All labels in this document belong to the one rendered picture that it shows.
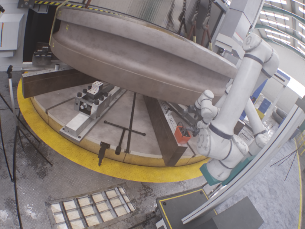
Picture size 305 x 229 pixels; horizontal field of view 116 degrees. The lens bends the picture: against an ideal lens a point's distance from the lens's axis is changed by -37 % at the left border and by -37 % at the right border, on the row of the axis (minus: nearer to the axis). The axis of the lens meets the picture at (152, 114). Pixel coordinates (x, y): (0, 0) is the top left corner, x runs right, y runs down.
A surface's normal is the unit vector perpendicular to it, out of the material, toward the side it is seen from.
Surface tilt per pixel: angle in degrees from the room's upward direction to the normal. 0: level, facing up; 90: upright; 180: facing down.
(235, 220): 0
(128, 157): 90
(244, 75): 84
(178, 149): 90
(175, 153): 90
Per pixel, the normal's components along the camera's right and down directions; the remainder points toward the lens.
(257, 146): -0.84, -0.04
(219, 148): 0.01, 0.37
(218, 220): 0.34, -0.80
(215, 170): -0.59, -0.25
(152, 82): 0.08, 0.55
